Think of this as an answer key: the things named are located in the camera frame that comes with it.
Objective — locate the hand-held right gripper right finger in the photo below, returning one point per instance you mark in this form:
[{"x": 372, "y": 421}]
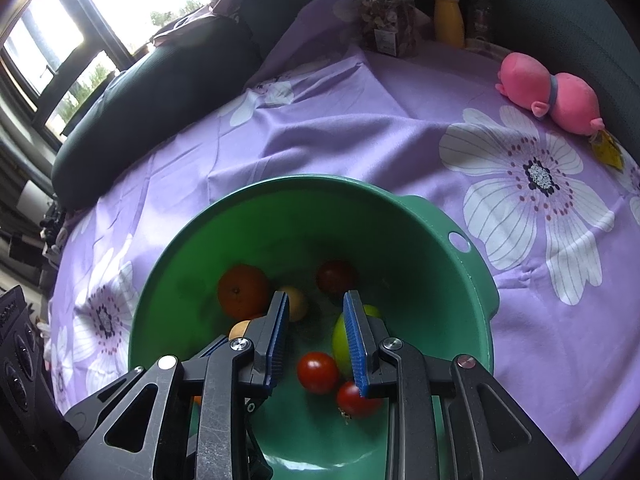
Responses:
[{"x": 355, "y": 345}]

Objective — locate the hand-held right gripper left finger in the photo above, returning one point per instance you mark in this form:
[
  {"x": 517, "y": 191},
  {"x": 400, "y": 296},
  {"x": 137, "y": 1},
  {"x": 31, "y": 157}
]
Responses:
[{"x": 277, "y": 340}]

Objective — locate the orange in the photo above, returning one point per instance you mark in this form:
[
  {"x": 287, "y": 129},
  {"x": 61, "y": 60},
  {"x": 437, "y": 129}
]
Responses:
[{"x": 240, "y": 290}]

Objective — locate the yellow lemon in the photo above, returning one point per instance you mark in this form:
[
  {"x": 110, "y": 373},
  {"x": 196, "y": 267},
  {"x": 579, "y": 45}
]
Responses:
[{"x": 296, "y": 302}]

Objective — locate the clear box of dried flowers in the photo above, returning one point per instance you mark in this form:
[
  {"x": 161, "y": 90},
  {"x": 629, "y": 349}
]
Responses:
[{"x": 385, "y": 20}]

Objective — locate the small tangerine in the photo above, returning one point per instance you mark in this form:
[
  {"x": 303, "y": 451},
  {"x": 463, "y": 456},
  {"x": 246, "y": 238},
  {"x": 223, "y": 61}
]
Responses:
[{"x": 239, "y": 329}]

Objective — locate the dark red plum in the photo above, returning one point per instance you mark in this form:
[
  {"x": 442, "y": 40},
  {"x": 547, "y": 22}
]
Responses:
[{"x": 335, "y": 277}]

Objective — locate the yellow paper tag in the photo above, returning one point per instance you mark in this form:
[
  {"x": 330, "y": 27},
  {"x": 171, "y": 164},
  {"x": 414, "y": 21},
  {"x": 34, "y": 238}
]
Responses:
[{"x": 607, "y": 150}]

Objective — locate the purple floral bed sheet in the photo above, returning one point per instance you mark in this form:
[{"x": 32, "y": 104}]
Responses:
[{"x": 350, "y": 125}]

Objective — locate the yellow-green apple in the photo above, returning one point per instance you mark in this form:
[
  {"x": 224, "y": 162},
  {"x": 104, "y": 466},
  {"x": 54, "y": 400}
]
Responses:
[{"x": 342, "y": 345}]

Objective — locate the green plastic bowl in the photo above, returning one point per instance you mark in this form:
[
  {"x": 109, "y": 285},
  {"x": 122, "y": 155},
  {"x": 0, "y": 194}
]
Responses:
[{"x": 280, "y": 230}]

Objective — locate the pink plush toy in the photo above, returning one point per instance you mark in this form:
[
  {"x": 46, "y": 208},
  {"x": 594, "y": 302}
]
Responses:
[{"x": 530, "y": 80}]

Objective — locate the dark jar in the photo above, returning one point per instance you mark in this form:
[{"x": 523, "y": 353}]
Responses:
[{"x": 480, "y": 15}]

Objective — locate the yellow bottle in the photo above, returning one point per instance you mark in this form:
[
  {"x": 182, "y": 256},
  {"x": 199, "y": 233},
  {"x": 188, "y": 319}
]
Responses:
[{"x": 449, "y": 25}]

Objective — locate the dark grey sofa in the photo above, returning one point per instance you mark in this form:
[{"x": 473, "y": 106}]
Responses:
[{"x": 150, "y": 90}]

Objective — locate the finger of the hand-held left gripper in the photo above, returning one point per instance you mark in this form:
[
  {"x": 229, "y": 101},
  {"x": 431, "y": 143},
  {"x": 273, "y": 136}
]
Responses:
[{"x": 215, "y": 347}]

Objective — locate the red tomato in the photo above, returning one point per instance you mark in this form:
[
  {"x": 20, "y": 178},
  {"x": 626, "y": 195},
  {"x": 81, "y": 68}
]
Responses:
[
  {"x": 352, "y": 402},
  {"x": 317, "y": 372}
]

